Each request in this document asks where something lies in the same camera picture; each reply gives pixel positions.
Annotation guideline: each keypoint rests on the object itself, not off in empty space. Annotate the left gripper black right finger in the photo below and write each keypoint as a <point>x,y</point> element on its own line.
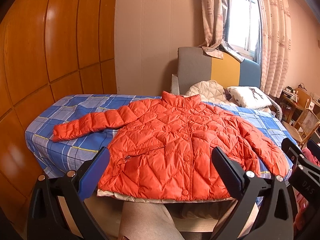
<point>275,217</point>

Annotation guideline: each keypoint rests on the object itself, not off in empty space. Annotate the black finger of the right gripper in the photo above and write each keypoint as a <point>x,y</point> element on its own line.
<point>314,149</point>
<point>305,175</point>

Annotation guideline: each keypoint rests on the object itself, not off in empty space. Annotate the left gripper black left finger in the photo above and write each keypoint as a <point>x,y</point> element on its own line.
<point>46,219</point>

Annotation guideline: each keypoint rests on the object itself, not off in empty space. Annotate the orange quilted down jacket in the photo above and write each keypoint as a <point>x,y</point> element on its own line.
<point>162,149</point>

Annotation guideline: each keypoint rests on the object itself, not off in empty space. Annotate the wooden rattan chair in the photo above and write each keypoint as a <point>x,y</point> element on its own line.
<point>304,127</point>

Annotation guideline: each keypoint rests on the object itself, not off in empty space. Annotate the wooden desk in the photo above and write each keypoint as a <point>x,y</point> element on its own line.
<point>296,100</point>

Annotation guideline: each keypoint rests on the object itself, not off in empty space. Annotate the blue plaid bed sheet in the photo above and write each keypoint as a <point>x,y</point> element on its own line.
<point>61,156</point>

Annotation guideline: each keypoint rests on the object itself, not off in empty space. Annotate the white patterned pillow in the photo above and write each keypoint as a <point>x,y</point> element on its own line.
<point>249,97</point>

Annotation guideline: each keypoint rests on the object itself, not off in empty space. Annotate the right floral curtain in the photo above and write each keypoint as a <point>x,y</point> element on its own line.
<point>275,45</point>

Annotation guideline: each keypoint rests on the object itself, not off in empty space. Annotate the floral curtain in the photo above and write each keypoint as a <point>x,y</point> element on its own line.
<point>275,45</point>
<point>214,16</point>

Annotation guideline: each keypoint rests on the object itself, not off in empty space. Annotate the window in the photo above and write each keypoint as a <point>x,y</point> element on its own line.
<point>243,34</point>

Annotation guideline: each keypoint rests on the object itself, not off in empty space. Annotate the grey yellow blue headboard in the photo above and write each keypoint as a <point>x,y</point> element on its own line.
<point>195,66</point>

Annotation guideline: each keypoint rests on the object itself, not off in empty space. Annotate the left floral curtain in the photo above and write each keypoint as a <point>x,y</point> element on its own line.
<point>214,16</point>

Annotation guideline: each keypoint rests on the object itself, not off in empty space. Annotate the wooden wardrobe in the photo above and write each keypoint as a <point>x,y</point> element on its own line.
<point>49,49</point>

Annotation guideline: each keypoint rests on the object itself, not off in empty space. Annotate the grey bed side rail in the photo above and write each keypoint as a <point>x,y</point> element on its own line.
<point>175,85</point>

